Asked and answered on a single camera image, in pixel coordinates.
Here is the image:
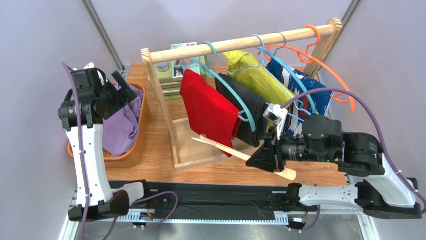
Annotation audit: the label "beige wooden hanger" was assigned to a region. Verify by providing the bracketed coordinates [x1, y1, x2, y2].
[191, 135, 297, 181]

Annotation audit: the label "purple trousers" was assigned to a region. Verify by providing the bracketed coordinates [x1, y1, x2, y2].
[102, 85, 144, 158]

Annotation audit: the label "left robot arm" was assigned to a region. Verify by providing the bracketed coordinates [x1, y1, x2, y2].
[58, 64, 145, 222]

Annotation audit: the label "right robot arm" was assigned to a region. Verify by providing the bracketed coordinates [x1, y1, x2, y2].
[246, 115, 422, 220]

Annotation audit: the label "teal plastic hanger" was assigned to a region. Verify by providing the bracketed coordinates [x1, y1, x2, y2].
[190, 56, 257, 133]

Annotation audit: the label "orange plastic hanger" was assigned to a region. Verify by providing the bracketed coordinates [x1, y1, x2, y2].
[264, 24, 356, 113]

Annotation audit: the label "blue plastic hanger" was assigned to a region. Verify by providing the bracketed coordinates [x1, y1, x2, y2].
[256, 44, 317, 116]

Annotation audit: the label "black garment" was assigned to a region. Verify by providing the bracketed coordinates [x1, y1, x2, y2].
[219, 73, 268, 148]

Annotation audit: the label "green box with jar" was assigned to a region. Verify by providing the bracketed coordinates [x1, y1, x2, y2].
[154, 58, 207, 101]

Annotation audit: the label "wooden clothes rack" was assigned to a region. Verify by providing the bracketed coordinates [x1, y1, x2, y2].
[141, 18, 343, 171]

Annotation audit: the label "blue patterned garment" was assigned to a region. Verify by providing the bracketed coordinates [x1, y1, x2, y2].
[266, 60, 333, 137]

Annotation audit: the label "orange plastic basket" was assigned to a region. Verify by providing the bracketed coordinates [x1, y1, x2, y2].
[67, 82, 151, 169]

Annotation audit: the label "red garment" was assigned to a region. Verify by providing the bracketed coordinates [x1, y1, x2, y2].
[180, 69, 242, 148]

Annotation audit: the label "yellow-green garment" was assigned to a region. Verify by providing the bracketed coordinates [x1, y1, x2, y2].
[222, 50, 295, 105]

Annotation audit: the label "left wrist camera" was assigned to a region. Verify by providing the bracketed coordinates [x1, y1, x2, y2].
[71, 62, 106, 88]

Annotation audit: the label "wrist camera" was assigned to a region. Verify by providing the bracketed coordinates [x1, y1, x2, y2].
[71, 62, 106, 88]
[263, 103, 288, 140]

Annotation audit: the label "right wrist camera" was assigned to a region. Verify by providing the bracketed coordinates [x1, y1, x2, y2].
[263, 103, 288, 140]

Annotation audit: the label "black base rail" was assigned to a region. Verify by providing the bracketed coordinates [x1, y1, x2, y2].
[117, 182, 318, 229]

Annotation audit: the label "black wire hanger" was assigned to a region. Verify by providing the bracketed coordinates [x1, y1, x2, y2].
[272, 31, 288, 57]

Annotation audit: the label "light blue wire hanger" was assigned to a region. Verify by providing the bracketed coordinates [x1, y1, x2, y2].
[219, 33, 314, 122]

